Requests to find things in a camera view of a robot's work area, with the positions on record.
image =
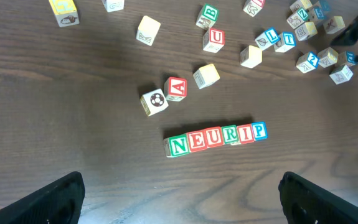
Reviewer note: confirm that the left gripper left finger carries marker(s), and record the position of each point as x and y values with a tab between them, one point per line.
59	202

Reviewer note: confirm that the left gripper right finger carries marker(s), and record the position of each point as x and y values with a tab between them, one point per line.
305	202

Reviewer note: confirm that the blue P block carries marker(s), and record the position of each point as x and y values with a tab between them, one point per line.
259	131

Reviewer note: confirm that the red i block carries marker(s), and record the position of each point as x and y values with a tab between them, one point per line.
253	7
245	135

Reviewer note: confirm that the green R block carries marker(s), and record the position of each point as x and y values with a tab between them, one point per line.
230	134

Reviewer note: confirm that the red u block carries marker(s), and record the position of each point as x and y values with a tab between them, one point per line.
214	137
213	40

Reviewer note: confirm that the red E block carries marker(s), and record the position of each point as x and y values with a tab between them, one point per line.
197	141

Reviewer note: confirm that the green N block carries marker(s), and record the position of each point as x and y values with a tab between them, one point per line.
176	146

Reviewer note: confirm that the blue D block lower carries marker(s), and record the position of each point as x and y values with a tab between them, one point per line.
346	58

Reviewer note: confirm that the blue d block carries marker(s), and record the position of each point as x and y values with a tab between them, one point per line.
346	58
323	5

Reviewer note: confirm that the blue D block upper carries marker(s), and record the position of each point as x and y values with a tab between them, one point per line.
323	5

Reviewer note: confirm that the blue 5 block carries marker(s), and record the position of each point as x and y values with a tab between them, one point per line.
316	15

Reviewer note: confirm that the white block right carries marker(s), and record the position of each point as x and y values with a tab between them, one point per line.
341	74

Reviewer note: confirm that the yellow block below Z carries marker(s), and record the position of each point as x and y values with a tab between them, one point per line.
305	31

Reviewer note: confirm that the blue 2 block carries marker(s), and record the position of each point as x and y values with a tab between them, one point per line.
307	62

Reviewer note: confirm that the blue T block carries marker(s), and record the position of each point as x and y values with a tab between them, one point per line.
287	41

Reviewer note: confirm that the blue L block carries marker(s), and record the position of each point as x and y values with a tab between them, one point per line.
267	38

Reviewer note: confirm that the plain yellow block centre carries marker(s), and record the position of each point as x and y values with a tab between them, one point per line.
251	56

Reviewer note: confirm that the white soccer ball block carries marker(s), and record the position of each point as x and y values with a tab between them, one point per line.
154	102

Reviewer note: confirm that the green B block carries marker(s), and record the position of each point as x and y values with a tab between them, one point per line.
207	17

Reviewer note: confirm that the yellow block beside E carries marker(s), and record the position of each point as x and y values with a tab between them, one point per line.
206	76

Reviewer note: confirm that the red A block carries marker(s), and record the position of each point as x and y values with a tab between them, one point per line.
175	89

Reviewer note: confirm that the yellow O block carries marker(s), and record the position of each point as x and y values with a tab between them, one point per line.
147	30

